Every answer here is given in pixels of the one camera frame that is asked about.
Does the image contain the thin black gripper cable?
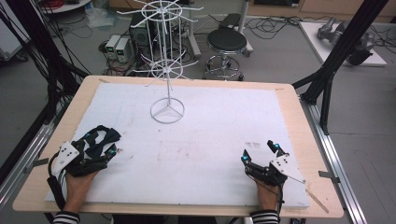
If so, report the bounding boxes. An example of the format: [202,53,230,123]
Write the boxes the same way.
[276,182,286,220]

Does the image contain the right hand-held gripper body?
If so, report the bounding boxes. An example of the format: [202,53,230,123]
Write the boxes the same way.
[244,154,306,188]

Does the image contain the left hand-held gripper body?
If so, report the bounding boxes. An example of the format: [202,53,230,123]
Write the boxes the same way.
[50,140,110,177]

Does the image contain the person's dark clothing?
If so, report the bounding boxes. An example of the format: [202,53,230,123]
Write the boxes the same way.
[111,214,219,224]

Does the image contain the wooden cabinet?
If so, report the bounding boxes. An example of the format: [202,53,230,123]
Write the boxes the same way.
[247,0,396,23]

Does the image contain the person's left hand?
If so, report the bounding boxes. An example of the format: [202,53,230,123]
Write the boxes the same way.
[63,170,99,215]

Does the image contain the black computer tower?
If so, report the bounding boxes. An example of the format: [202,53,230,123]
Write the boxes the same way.
[128,12,157,68]

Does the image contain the black floor cables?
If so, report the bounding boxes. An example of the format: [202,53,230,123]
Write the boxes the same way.
[245,14,325,40]

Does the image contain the round white table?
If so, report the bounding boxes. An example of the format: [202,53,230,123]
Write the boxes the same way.
[39,0,93,15]

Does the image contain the white foam mat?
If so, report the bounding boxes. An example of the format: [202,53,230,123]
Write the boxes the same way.
[45,82,312,210]

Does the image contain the thick black gripper cable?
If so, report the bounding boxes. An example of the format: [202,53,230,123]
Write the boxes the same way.
[46,151,68,211]

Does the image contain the thin wooden stick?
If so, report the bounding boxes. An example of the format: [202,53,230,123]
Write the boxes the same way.
[304,188,331,215]

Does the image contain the person's right hand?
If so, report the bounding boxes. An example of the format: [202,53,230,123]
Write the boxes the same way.
[254,179,281,213]

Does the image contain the white wire display rack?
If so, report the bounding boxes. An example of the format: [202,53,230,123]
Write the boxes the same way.
[116,0,205,125]

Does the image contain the grey power supply unit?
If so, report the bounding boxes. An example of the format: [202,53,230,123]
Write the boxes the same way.
[114,36,132,64]
[105,34,122,61]

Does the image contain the aluminium table rail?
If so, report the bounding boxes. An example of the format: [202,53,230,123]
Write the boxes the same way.
[0,102,70,204]
[299,95,369,224]

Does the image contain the white floor platform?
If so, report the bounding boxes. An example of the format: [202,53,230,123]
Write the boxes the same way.
[298,21,389,67]

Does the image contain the grey metal clip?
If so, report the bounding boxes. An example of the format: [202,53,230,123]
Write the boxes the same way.
[22,157,50,175]
[318,170,341,185]

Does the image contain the clear plastic bag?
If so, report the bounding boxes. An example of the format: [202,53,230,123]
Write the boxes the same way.
[85,7,120,30]

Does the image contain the black metal frame stand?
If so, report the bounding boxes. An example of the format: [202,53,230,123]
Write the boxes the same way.
[0,0,92,185]
[291,0,390,136]

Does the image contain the black round stool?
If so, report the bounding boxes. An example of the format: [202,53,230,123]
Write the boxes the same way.
[203,27,248,83]

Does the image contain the black flat device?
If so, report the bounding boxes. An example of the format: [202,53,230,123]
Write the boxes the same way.
[219,12,243,30]

